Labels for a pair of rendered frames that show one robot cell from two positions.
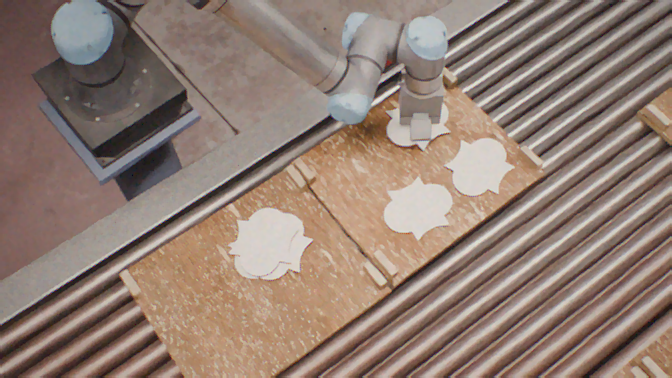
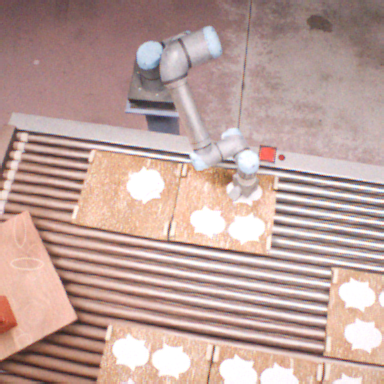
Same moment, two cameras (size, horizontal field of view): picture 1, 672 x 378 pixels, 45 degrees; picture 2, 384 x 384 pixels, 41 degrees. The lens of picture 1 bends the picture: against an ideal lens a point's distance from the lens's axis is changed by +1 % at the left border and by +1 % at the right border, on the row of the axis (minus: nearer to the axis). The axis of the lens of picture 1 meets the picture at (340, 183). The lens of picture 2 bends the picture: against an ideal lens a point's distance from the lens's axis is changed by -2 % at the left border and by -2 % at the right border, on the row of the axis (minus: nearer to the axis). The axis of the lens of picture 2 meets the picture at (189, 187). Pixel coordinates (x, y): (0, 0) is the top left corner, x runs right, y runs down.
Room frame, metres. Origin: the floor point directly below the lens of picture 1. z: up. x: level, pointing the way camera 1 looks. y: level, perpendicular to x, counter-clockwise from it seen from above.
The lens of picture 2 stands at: (0.23, -0.66, 2.98)
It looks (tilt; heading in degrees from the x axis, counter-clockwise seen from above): 67 degrees down; 50
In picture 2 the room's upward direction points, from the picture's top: 6 degrees counter-clockwise
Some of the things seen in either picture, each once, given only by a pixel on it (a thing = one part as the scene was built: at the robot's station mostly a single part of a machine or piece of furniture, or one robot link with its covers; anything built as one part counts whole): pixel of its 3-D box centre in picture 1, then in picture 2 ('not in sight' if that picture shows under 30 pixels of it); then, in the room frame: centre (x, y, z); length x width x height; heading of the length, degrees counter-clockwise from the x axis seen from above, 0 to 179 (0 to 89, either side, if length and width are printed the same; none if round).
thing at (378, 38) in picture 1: (371, 43); (232, 145); (0.95, -0.07, 1.20); 0.11 x 0.11 x 0.08; 69
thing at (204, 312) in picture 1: (254, 283); (128, 193); (0.58, 0.18, 0.93); 0.41 x 0.35 x 0.02; 123
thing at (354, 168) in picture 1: (416, 169); (225, 208); (0.82, -0.16, 0.93); 0.41 x 0.35 x 0.02; 125
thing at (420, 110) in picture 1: (419, 105); (241, 184); (0.91, -0.17, 1.05); 0.12 x 0.09 x 0.16; 177
